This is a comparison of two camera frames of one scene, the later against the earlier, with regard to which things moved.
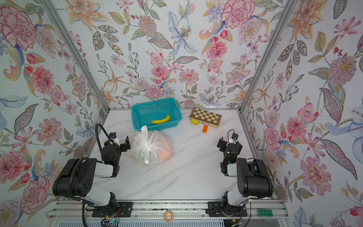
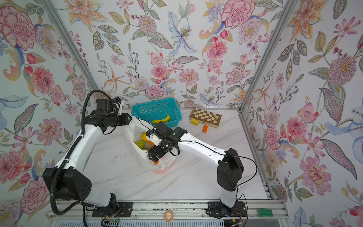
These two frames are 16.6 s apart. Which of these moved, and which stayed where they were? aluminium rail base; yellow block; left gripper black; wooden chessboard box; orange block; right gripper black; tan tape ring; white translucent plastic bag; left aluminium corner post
Moved: white translucent plastic bag; left gripper black; right gripper black
Stayed: tan tape ring; wooden chessboard box; aluminium rail base; yellow block; left aluminium corner post; orange block
